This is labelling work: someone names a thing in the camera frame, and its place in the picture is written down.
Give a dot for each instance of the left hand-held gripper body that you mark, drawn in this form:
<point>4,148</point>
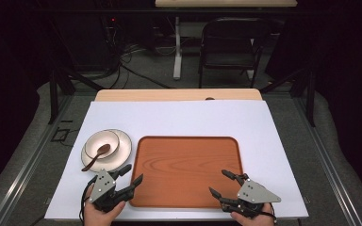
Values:
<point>103,188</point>

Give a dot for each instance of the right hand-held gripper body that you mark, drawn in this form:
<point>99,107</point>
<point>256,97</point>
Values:
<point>252,197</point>

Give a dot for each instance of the person's right hand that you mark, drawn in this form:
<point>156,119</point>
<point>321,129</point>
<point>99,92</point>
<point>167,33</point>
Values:
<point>255,219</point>

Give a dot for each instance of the person's left hand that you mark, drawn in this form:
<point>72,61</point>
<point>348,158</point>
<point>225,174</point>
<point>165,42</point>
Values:
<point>101,214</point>

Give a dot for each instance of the white plate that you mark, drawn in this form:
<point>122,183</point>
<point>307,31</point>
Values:
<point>119,154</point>

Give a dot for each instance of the brown wooden spoon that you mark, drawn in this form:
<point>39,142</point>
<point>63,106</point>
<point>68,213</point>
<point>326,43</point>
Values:
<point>98,155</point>

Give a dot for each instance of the white bowl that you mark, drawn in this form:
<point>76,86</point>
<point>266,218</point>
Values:
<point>100,142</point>

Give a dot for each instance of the brown wooden tray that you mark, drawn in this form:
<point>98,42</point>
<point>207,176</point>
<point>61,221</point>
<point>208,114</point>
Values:
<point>186,171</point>

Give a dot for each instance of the white mat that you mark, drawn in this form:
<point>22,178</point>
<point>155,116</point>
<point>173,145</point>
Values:
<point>182,119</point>

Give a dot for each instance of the black metal stand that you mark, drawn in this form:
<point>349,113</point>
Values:
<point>59,91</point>
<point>301,88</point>

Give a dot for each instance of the black folding chair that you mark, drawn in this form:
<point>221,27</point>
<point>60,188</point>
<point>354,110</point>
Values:
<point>232,47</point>

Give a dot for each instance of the white desk leg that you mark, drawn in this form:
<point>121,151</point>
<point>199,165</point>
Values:
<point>177,50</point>

